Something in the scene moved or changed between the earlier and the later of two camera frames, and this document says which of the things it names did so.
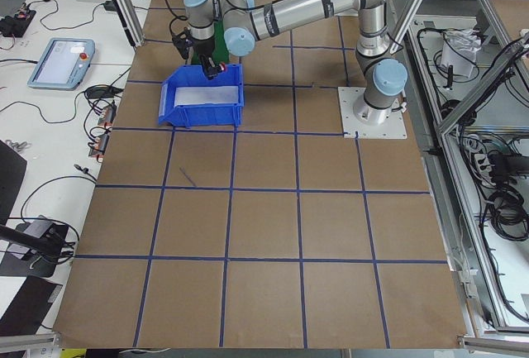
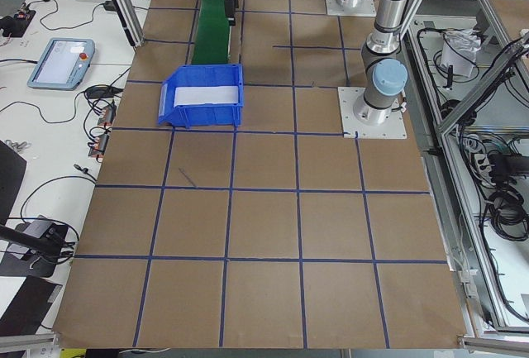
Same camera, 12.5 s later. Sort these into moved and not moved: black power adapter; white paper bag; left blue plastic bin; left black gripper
Moved: left black gripper
Not moved: white paper bag; left blue plastic bin; black power adapter
